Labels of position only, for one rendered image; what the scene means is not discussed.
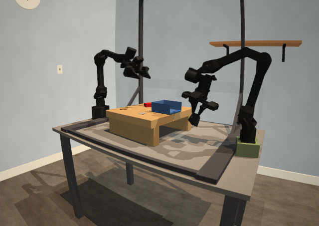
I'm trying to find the blue open tray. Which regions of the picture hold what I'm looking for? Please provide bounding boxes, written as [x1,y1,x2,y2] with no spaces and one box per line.
[151,100,181,115]

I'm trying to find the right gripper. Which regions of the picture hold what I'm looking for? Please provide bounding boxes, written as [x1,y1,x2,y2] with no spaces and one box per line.
[123,62,151,79]

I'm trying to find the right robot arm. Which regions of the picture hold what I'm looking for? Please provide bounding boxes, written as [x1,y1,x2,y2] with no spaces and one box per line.
[94,47,144,107]

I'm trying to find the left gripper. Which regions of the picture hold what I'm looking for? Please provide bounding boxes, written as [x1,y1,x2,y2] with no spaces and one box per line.
[182,86,219,117]

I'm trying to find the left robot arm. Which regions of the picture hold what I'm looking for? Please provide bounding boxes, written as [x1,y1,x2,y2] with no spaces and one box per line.
[184,47,272,144]

